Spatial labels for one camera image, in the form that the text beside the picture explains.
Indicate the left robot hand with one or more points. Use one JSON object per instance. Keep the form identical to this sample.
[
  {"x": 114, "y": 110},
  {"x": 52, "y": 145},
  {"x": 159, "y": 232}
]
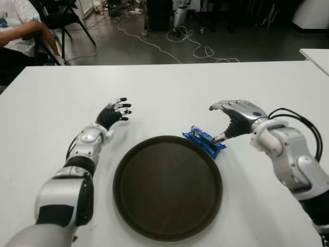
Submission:
[{"x": 109, "y": 117}]

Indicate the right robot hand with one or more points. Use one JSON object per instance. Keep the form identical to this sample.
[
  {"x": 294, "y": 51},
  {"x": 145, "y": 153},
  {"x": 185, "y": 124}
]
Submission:
[{"x": 246, "y": 113}]

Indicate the blue Oreo cookie package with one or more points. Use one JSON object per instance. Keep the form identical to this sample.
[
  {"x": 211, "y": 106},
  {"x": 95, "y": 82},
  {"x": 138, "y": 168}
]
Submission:
[{"x": 198, "y": 136}]

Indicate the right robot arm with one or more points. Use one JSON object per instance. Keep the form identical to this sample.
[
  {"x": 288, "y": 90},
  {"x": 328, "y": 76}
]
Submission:
[{"x": 288, "y": 149}]

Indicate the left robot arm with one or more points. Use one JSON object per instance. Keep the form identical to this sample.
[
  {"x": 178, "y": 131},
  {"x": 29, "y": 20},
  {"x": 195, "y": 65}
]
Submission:
[{"x": 64, "y": 193}]

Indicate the white side table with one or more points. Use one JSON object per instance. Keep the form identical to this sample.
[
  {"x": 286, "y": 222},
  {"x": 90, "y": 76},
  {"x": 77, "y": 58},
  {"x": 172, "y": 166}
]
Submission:
[{"x": 318, "y": 57}]

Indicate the round dark brown tray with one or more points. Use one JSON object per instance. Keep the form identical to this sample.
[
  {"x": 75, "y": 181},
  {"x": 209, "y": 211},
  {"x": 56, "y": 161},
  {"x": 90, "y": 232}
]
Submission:
[{"x": 167, "y": 190}]

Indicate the person with bare leg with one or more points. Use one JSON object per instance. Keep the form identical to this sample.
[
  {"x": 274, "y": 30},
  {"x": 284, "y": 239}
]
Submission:
[{"x": 51, "y": 41}]

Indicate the metal folding stand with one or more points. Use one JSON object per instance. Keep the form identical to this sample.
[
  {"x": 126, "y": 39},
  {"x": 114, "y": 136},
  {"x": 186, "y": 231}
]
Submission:
[{"x": 270, "y": 18}]

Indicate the black chair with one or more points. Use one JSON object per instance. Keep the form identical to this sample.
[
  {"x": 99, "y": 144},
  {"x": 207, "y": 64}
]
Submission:
[{"x": 73, "y": 19}]

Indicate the black wheeled stand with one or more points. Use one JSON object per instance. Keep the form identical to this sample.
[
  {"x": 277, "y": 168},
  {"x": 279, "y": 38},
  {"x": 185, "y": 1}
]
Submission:
[{"x": 205, "y": 15}]

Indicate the white paper scrap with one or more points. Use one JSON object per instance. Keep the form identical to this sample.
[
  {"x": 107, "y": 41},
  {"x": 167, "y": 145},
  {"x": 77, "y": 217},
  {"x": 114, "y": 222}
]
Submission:
[{"x": 136, "y": 11}]

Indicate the white panel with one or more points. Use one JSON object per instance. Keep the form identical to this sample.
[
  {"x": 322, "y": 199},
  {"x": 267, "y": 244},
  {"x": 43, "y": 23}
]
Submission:
[{"x": 86, "y": 7}]

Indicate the black cabinet on casters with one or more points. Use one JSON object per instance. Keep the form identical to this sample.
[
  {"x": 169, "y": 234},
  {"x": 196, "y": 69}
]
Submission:
[{"x": 159, "y": 15}]

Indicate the silver robot leg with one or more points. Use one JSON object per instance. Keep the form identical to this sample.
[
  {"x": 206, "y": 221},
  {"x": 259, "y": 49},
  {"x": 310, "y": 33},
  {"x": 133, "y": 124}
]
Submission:
[{"x": 179, "y": 15}]

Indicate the white cabinet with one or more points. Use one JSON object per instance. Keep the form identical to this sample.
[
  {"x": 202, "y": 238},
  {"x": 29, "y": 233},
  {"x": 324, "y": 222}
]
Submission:
[{"x": 313, "y": 13}]

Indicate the seated person in white shirt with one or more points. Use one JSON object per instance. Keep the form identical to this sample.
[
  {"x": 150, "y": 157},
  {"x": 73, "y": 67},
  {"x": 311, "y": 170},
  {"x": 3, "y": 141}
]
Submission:
[{"x": 15, "y": 15}]

